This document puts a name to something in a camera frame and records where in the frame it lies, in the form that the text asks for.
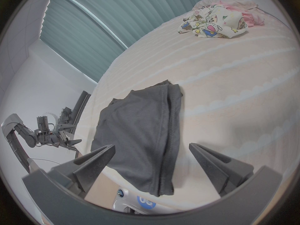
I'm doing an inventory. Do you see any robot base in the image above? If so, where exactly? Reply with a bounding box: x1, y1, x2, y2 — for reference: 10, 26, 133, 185
112, 188, 164, 214

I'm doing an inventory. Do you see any white printed garment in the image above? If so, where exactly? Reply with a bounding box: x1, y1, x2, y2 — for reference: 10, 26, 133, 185
177, 5, 248, 39

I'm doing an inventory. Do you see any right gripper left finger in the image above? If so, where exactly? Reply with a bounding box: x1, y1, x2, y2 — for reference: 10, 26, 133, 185
50, 144, 116, 193

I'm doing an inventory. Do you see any black T-shirt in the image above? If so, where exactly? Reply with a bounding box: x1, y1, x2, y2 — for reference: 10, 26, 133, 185
90, 79, 184, 197

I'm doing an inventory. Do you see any black chest of drawers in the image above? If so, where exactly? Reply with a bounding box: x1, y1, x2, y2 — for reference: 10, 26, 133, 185
70, 90, 91, 135

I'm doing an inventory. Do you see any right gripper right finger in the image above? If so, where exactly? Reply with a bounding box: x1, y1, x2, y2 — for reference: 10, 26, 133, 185
189, 143, 255, 194

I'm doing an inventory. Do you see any pink garment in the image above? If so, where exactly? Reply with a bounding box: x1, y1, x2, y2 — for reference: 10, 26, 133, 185
219, 0, 265, 28

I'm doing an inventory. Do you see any pale pink pillow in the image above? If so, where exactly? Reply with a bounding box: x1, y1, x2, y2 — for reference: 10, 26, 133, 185
192, 0, 258, 10

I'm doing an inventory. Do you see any blue-green curtain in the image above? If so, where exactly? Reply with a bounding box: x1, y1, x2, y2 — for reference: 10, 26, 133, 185
40, 0, 128, 83
57, 0, 207, 49

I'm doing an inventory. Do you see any bed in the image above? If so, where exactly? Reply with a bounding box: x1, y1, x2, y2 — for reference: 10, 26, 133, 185
77, 0, 300, 214

